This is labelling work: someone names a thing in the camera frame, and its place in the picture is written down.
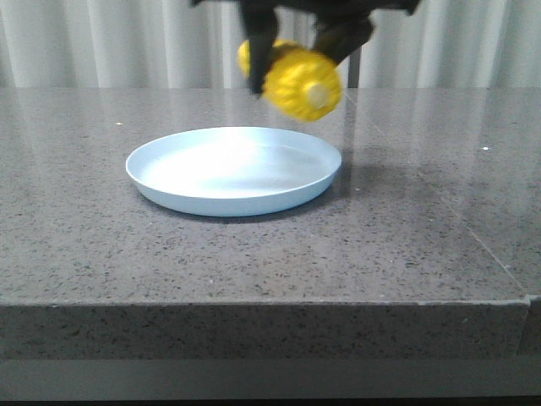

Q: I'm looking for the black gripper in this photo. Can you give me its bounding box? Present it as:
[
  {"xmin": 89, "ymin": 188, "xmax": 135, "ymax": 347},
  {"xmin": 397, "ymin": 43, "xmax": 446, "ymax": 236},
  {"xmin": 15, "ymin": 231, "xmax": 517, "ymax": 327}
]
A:
[{"xmin": 189, "ymin": 0, "xmax": 424, "ymax": 96}]

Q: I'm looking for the yellow corn cob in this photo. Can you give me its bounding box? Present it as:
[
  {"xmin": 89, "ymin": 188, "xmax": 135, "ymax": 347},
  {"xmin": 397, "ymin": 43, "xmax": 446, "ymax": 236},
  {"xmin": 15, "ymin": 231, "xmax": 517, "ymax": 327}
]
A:
[{"xmin": 262, "ymin": 39, "xmax": 342, "ymax": 122}]

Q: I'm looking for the light blue round plate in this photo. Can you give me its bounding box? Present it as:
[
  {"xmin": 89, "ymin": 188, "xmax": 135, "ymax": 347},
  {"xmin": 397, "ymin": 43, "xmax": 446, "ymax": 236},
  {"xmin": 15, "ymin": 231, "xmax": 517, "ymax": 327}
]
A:
[{"xmin": 125, "ymin": 127, "xmax": 342, "ymax": 217}]

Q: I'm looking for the white pleated curtain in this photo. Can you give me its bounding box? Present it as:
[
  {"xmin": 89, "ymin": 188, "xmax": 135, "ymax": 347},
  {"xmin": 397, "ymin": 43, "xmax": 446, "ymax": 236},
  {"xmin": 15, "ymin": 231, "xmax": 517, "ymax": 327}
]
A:
[{"xmin": 1, "ymin": 1, "xmax": 540, "ymax": 89}]

